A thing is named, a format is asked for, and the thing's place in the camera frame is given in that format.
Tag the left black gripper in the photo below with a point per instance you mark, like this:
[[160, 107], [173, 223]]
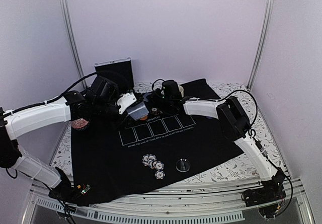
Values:
[[122, 119]]

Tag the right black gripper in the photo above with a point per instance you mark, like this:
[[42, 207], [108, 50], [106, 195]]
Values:
[[152, 99]]

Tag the blue patterned card deck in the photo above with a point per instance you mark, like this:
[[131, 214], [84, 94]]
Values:
[[137, 112]]

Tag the aluminium poker chip case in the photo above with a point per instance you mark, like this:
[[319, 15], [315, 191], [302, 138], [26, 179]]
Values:
[[118, 71]]

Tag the poker chip stack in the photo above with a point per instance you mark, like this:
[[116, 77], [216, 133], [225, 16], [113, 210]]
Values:
[[148, 160]]

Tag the blue white chip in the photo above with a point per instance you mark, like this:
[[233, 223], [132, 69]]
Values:
[[159, 175], [158, 165]]

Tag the clear black dealer button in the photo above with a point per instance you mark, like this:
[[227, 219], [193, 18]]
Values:
[[183, 165]]

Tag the red brown chip stack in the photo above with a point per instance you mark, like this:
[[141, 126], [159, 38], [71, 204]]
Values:
[[155, 111]]

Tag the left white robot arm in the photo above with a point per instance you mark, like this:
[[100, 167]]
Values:
[[92, 95]]

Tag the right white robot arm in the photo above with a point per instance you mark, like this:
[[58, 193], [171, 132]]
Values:
[[236, 127]]

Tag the cream ceramic mug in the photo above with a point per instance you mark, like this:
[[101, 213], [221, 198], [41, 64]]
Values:
[[181, 90]]

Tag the black poker table mat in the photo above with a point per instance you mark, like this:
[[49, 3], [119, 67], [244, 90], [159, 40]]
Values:
[[109, 158]]

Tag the small green circuit board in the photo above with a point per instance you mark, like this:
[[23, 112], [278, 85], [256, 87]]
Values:
[[82, 188]]

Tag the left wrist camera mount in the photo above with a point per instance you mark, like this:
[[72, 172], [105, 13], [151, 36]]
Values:
[[125, 101]]

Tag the front aluminium rail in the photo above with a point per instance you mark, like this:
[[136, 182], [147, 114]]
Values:
[[219, 202]]

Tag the left aluminium frame post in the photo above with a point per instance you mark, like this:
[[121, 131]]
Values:
[[71, 38]]

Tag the aluminium frame post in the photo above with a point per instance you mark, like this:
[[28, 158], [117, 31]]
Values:
[[71, 38], [261, 43]]

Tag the right aluminium frame post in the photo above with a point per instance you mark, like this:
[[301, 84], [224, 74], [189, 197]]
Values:
[[261, 43]]

